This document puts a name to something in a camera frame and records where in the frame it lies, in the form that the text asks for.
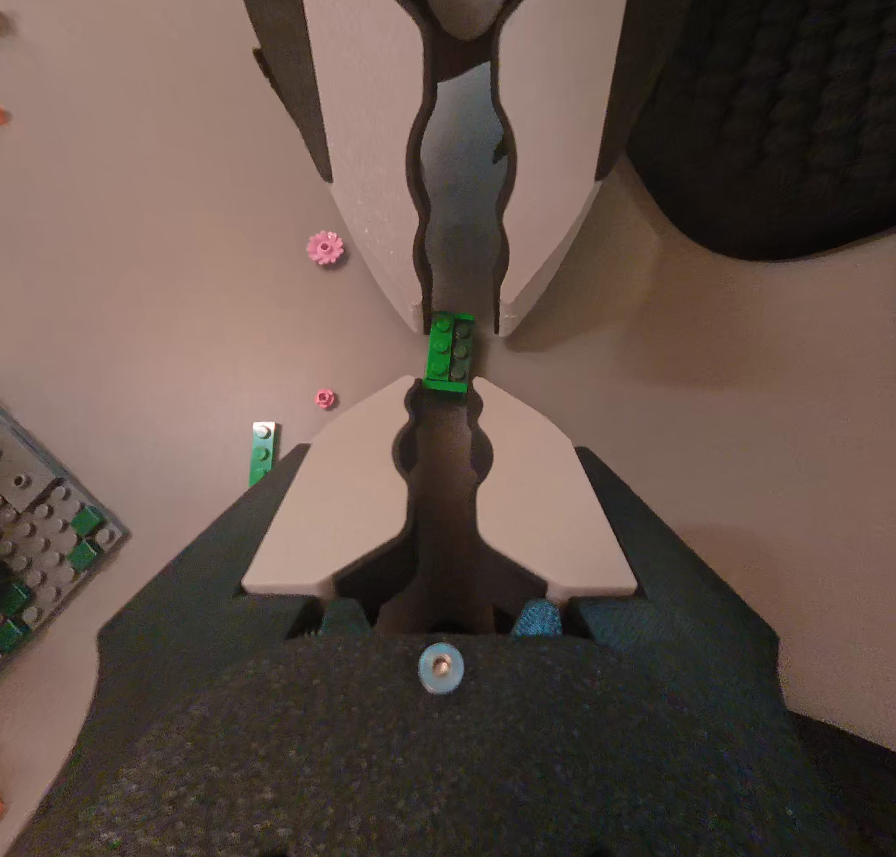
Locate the green toy brick assembly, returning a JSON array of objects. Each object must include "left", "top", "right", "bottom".
[{"left": 423, "top": 311, "right": 478, "bottom": 397}]

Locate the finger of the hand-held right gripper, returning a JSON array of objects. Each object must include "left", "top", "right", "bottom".
[
  {"left": 490, "top": 0, "right": 636, "bottom": 336},
  {"left": 296, "top": 0, "right": 449, "bottom": 334}
]

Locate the narrow green toy plate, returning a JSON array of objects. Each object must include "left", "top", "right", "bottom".
[{"left": 248, "top": 420, "right": 278, "bottom": 489}]

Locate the grey desk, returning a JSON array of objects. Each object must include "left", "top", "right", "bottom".
[{"left": 0, "top": 0, "right": 896, "bottom": 837}]

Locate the toy brick building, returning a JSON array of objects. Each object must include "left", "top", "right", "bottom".
[{"left": 0, "top": 404, "right": 132, "bottom": 656}]

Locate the black textured wrist rest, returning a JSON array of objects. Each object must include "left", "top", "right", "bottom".
[
  {"left": 787, "top": 711, "right": 896, "bottom": 857},
  {"left": 625, "top": 0, "right": 896, "bottom": 262}
]

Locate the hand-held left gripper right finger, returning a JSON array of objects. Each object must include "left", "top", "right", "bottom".
[{"left": 469, "top": 377, "right": 641, "bottom": 623}]

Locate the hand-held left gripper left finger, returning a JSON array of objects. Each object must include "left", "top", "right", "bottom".
[{"left": 240, "top": 374, "right": 422, "bottom": 623}]

